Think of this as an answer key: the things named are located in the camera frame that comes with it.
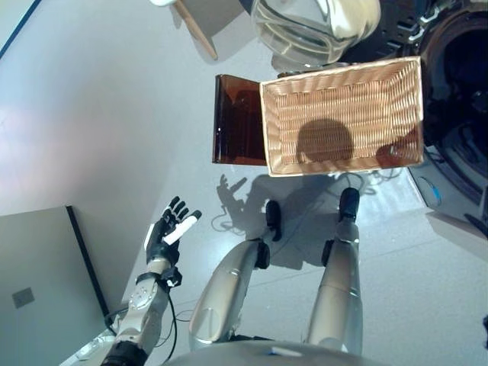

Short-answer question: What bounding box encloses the grey robot torso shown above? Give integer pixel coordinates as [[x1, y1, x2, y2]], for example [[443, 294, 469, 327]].
[[163, 337, 390, 366]]

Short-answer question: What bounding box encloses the grey front-load washing machine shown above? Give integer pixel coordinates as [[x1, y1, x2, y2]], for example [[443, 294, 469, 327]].
[[342, 0, 488, 237]]

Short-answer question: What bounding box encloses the white panel with black edge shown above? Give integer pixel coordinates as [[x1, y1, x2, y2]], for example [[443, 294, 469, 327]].
[[0, 205, 111, 359]]

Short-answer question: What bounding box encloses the black left robot foot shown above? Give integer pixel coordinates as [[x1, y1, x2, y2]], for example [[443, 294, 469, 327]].
[[265, 201, 283, 242]]

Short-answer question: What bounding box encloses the black right robot foot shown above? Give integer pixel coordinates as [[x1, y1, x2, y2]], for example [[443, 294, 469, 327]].
[[337, 188, 361, 224]]

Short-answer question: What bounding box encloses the black robot foot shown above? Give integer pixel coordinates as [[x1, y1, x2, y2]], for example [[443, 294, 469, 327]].
[[337, 188, 361, 224], [265, 201, 283, 242]]

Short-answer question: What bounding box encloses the large flat wicker basket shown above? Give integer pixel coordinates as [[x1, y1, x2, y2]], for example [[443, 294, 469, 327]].
[[259, 56, 425, 177]]

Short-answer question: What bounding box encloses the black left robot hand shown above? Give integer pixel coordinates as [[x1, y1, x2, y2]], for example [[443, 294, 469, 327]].
[[143, 196, 202, 265]]

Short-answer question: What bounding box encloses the white chair with wooden legs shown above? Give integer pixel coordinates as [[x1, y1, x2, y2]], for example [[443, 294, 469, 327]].
[[148, 0, 219, 61]]

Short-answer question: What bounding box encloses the round glass washer door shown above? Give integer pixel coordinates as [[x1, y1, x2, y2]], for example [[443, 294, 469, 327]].
[[249, 0, 382, 66]]

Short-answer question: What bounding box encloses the brown translucent acrylic stool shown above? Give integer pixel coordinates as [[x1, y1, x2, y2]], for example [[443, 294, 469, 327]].
[[211, 74, 268, 165]]

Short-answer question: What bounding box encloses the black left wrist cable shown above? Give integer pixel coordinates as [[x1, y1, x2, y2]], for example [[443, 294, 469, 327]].
[[162, 287, 180, 363]]

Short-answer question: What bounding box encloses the silver right robot leg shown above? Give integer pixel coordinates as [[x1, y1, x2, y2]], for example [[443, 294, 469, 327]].
[[304, 217, 362, 354]]

